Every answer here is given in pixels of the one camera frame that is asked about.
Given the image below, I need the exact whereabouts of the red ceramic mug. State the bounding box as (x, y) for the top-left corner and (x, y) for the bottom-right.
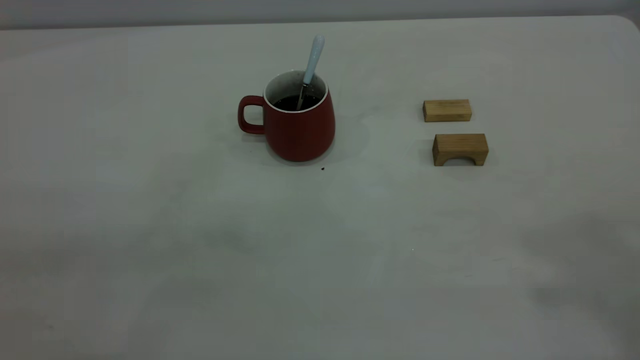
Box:
(237, 70), (336, 163)

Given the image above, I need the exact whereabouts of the spoon with light blue handle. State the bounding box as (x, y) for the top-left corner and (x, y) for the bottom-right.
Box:
(295, 34), (326, 111)

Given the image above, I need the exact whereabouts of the arched wooden block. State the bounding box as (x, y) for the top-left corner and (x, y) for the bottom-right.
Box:
(432, 133), (489, 167)

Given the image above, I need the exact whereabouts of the flat rectangular wooden block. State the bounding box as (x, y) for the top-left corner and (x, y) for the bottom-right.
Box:
(423, 99), (472, 123)

